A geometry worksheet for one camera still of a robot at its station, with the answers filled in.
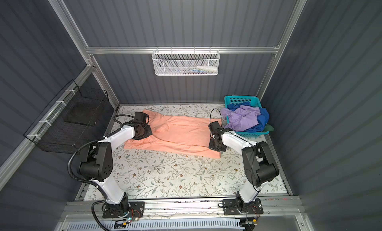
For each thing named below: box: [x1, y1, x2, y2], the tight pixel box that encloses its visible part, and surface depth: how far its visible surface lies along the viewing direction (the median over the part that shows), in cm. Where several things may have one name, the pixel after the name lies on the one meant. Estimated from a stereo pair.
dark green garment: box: [262, 123, 275, 132], surface depth 93 cm
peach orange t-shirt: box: [123, 109, 223, 159], surface depth 104 cm
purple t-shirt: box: [220, 105, 262, 132], surface depth 96 cm
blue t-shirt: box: [227, 101, 270, 133], surface depth 95 cm
